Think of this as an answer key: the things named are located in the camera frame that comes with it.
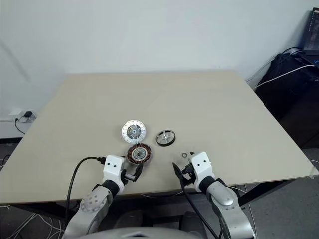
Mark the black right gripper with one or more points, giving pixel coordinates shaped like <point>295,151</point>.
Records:
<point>189,174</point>

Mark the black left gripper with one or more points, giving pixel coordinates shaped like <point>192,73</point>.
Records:
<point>130,176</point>

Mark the small metal washer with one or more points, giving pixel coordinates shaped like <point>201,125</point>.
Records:
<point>184,155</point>

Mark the motor stator with copper windings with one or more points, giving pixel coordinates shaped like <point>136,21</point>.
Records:
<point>139,154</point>

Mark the silver motor rotor disc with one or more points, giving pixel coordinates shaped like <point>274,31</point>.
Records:
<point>133,131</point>

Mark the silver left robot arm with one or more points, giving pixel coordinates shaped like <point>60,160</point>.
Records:
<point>92,206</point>

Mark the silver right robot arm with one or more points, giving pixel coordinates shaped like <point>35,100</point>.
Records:
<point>224,199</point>

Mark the dark rounded shape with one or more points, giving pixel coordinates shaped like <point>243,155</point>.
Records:
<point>132,217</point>
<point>193,220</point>

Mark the silver robot torso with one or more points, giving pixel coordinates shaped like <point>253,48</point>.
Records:
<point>139,232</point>

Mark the large black case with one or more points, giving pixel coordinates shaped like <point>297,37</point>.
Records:
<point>289,99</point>

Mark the black plug-in charger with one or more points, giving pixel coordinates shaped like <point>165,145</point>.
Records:
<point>28,114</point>

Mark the clear tape on table corner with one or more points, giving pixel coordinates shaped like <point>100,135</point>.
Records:
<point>313,172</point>

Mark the open black laptop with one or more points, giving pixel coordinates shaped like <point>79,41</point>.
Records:
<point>311,35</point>

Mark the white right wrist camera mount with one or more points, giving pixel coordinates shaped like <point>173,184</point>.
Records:
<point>202,164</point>

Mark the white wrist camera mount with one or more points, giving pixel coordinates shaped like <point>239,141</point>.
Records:
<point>113,166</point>
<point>202,164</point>

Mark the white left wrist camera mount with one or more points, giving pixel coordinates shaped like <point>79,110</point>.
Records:
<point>113,166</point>

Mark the white wall power strip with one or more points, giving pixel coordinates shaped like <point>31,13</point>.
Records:
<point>17,117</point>

